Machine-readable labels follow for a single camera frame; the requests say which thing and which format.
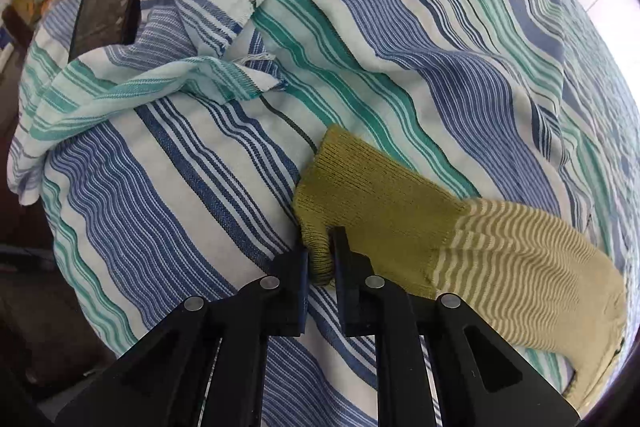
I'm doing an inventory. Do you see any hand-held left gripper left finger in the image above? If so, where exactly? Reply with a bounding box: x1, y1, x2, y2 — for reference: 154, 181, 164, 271
55, 247, 311, 427

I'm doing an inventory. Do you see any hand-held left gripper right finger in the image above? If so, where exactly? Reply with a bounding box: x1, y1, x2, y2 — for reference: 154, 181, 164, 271
333, 227, 582, 427

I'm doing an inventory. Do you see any green striped knit cardigan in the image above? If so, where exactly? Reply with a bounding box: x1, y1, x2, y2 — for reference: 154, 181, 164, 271
291, 124, 628, 413

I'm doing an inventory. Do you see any blue green striped bedsheet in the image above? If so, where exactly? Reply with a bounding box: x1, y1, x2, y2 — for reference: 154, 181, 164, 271
7, 0, 636, 427

